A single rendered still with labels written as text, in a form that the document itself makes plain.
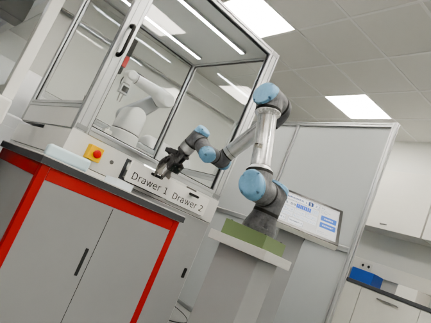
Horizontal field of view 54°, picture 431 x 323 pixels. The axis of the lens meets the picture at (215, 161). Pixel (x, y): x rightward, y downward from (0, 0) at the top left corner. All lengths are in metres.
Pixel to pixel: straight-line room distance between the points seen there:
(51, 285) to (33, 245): 0.16
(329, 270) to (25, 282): 2.29
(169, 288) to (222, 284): 0.83
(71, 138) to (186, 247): 0.94
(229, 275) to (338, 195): 1.85
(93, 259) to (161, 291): 1.01
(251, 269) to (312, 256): 1.73
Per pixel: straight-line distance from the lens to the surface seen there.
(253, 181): 1.71
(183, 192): 2.43
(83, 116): 2.13
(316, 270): 3.37
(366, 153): 3.50
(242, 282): 1.75
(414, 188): 5.15
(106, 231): 1.59
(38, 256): 1.53
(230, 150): 2.05
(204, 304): 1.82
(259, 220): 1.81
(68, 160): 1.52
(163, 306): 2.60
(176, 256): 2.53
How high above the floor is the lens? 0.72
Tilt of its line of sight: 10 degrees up
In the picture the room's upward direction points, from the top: 23 degrees clockwise
